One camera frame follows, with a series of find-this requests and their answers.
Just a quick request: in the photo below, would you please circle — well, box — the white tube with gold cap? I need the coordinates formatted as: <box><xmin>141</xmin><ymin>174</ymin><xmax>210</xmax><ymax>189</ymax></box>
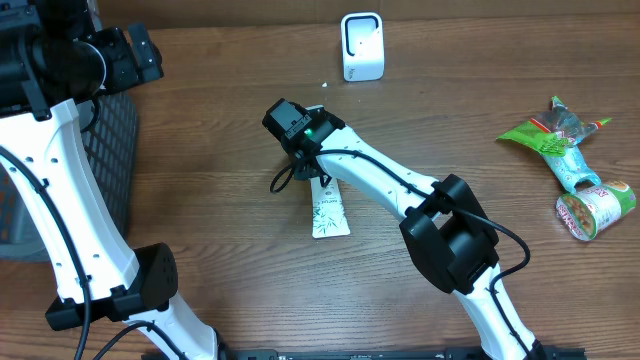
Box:
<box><xmin>310</xmin><ymin>178</ymin><xmax>351</xmax><ymax>239</ymax></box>

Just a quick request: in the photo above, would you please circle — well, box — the green snack bag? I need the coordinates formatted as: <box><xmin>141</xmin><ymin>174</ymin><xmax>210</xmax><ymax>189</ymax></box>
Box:
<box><xmin>497</xmin><ymin>96</ymin><xmax>612</xmax><ymax>157</ymax></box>

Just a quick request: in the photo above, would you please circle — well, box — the teal tissue pack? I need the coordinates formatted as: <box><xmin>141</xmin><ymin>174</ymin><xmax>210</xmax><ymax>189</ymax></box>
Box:
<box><xmin>542</xmin><ymin>146</ymin><xmax>602</xmax><ymax>194</ymax></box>

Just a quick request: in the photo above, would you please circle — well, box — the green instant noodle cup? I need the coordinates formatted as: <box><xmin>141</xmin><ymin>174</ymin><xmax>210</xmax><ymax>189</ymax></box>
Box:
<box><xmin>556</xmin><ymin>181</ymin><xmax>637</xmax><ymax>241</ymax></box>

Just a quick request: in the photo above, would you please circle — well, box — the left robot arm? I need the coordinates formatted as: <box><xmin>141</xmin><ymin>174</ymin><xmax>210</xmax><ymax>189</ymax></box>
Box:
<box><xmin>1</xmin><ymin>1</ymin><xmax>231</xmax><ymax>360</ymax></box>

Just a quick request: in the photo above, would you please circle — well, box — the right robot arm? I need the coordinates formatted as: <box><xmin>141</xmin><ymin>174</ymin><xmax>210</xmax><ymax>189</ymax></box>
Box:
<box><xmin>262</xmin><ymin>99</ymin><xmax>546</xmax><ymax>359</ymax></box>

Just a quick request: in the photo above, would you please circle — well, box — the white barcode scanner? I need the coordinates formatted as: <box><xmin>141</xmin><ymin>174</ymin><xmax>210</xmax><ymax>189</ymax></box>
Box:
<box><xmin>340</xmin><ymin>12</ymin><xmax>385</xmax><ymax>82</ymax></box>

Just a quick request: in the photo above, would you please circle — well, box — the gray plastic shopping basket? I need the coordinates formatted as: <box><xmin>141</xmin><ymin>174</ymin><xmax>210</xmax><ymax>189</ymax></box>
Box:
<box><xmin>1</xmin><ymin>92</ymin><xmax>139</xmax><ymax>262</ymax></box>

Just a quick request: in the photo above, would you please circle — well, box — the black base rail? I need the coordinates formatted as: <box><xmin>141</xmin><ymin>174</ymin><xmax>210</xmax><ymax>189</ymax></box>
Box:
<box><xmin>140</xmin><ymin>346</ymin><xmax>587</xmax><ymax>360</ymax></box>

